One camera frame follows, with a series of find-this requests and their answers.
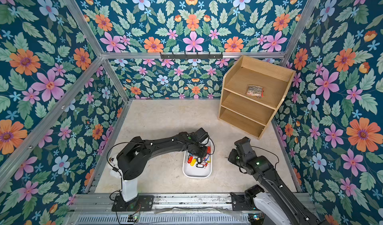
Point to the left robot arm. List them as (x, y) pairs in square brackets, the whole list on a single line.
[(133, 158)]

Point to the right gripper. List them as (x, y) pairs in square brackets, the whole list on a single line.
[(233, 156)]

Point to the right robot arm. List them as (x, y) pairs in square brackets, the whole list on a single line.
[(293, 212)]

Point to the pile of tagged keys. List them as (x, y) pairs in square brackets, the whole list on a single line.
[(198, 162)]

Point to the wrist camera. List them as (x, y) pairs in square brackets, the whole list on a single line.
[(244, 149), (199, 136)]

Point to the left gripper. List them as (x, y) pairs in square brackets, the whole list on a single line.
[(203, 154)]

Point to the white plastic storage box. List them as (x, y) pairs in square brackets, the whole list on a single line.
[(198, 173)]

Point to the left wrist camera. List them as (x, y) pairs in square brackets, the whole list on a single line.
[(199, 136)]

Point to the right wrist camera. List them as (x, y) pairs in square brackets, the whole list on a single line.
[(244, 149)]

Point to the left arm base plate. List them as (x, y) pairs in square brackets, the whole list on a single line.
[(141, 203)]

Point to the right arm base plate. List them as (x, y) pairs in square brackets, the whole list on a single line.
[(240, 202)]

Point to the wooden shelf unit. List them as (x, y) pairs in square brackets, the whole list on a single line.
[(251, 114)]

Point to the clear bag of small items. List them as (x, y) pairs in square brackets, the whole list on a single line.
[(255, 91)]

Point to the aluminium front rail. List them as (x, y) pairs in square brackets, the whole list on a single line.
[(167, 203)]

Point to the black wall hook rail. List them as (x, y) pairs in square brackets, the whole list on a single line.
[(187, 56)]

